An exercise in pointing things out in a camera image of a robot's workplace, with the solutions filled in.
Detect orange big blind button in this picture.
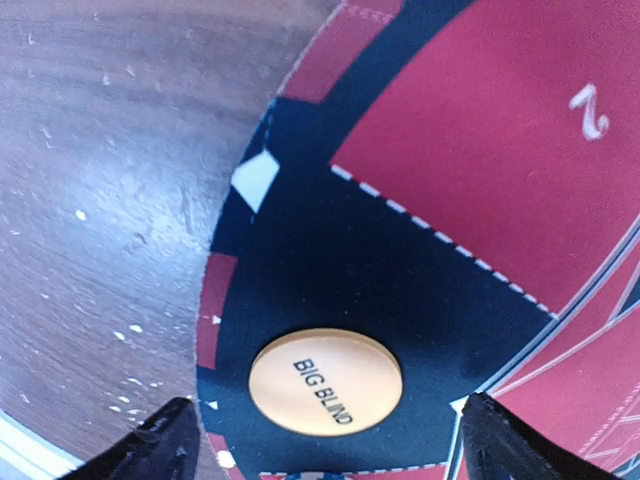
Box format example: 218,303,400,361
248,328,404,437

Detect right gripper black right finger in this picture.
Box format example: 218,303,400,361
461,392,616,480

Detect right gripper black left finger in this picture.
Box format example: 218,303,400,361
63,397,200,480

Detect blue small blind button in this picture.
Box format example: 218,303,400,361
282,471,334,480

